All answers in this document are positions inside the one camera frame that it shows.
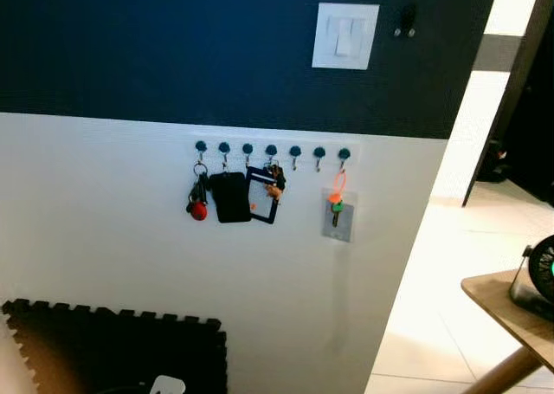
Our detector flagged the green-capped key with orange loop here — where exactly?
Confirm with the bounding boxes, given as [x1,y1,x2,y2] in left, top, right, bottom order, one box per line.
[327,169,349,229]

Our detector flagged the dark door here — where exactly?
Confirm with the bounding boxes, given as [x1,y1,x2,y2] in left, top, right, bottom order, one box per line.
[463,0,554,206]

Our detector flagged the wooden table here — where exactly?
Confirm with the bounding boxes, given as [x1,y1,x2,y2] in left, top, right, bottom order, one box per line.
[461,271,554,394]

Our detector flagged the clear grey card sleeve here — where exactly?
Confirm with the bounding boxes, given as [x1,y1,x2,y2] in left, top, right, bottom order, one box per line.
[322,189,358,242]

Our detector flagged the white rack with blue hooks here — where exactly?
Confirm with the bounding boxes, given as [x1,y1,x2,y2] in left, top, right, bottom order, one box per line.
[192,137,360,171]

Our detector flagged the key bunch with brown charm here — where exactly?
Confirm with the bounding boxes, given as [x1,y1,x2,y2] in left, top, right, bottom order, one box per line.
[264,162,287,203]

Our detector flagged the dark blue card holder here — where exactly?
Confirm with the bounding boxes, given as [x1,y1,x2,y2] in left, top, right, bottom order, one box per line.
[246,167,280,225]

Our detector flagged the black card pouch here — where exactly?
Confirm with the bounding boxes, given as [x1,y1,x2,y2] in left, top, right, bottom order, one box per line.
[210,172,252,223]

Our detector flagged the key bunch with red fob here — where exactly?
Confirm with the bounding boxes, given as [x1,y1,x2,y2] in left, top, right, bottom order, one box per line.
[186,162,211,222]

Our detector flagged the black foam puzzle mat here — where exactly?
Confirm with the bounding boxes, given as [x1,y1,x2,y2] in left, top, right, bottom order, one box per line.
[0,299,228,394]

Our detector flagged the black speaker with ring light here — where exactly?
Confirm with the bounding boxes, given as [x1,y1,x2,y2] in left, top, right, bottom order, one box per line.
[509,235,554,319]

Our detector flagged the black wall hook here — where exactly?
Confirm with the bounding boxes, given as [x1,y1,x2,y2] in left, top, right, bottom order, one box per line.
[395,6,418,38]

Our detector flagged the white wall light switch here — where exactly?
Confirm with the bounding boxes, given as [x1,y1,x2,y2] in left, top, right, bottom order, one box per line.
[312,3,380,70]

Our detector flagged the light grey left wrist camera mount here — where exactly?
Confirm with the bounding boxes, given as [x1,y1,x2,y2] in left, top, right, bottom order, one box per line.
[149,375,186,394]

